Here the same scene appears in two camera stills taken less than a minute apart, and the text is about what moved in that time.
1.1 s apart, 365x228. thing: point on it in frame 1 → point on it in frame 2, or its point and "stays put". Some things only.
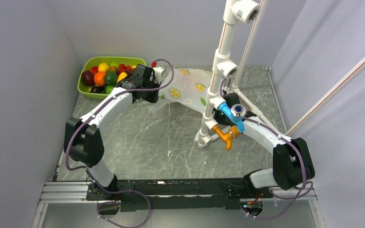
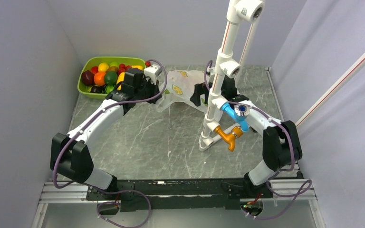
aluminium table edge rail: (276, 99) stays put
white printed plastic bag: (189, 86) stays put
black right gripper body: (220, 117) → (200, 89)
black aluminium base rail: (145, 194) stays put
